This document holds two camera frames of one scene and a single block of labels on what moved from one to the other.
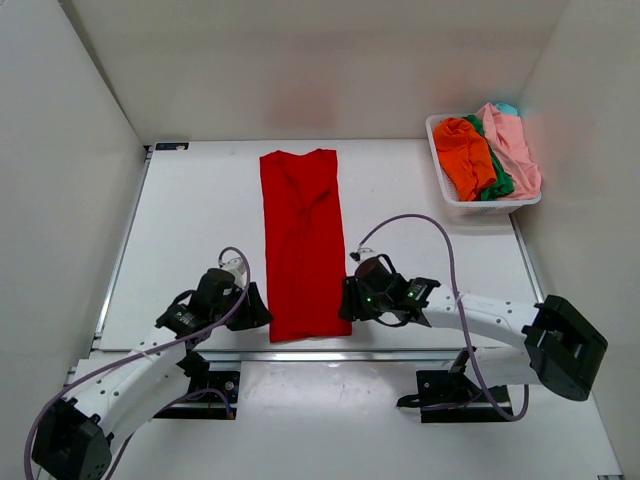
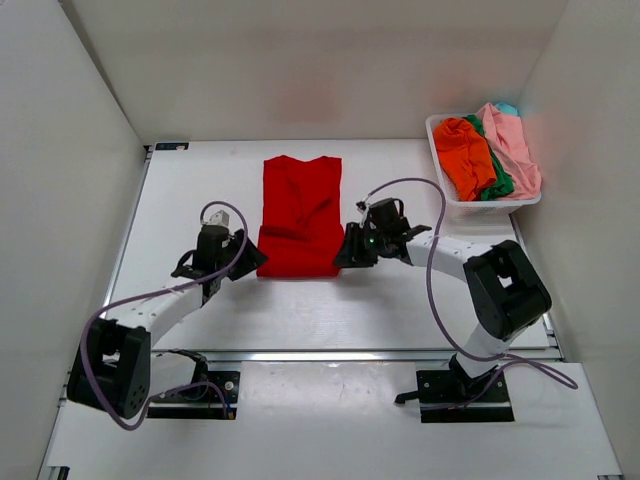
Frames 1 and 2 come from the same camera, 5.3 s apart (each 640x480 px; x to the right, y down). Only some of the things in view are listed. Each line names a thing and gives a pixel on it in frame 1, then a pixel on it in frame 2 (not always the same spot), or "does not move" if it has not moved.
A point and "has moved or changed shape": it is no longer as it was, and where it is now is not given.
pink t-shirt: (511, 143) does not move
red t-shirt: (305, 243) has moved or changed shape
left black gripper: (255, 312) -> (252, 258)
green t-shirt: (504, 182) does not move
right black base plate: (455, 398) does not move
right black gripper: (351, 308) -> (351, 254)
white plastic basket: (495, 207) does not move
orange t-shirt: (465, 157) does not move
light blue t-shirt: (506, 108) does not move
